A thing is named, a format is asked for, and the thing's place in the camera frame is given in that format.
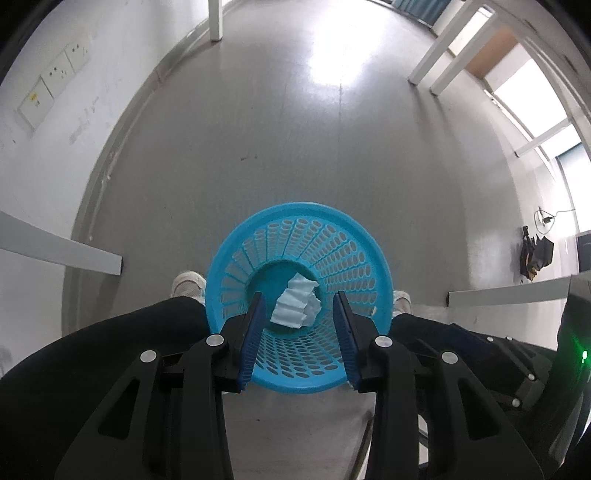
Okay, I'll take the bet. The white paper towel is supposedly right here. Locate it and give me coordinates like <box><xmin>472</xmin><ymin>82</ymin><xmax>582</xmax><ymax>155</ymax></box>
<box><xmin>270</xmin><ymin>273</ymin><xmax>322</xmax><ymax>329</ymax></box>

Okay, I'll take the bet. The blue plastic trash basket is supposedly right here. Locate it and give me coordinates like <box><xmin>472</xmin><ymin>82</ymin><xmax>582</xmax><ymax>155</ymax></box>
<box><xmin>205</xmin><ymin>202</ymin><xmax>394</xmax><ymax>394</ymax></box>

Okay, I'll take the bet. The white shoe right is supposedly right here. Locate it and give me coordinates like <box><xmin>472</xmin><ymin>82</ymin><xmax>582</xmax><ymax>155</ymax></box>
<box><xmin>393</xmin><ymin>290</ymin><xmax>412</xmax><ymax>317</ymax></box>

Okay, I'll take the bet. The white shoe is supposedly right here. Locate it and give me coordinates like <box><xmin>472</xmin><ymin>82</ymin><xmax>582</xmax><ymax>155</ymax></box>
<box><xmin>170</xmin><ymin>271</ymin><xmax>206</xmax><ymax>305</ymax></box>
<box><xmin>393</xmin><ymin>290</ymin><xmax>412</xmax><ymax>317</ymax></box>

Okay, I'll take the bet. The white shoe left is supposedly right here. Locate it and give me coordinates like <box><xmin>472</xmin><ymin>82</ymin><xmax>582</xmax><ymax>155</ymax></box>
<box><xmin>170</xmin><ymin>271</ymin><xmax>206</xmax><ymax>305</ymax></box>

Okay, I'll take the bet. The black bag on floor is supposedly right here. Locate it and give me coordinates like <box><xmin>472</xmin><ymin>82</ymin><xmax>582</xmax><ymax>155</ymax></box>
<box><xmin>519</xmin><ymin>225</ymin><xmax>554</xmax><ymax>281</ymax></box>

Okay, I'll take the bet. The white wall socket panel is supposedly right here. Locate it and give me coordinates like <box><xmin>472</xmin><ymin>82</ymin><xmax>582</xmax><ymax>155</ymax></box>
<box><xmin>18</xmin><ymin>36</ymin><xmax>90</xmax><ymax>130</ymax></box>

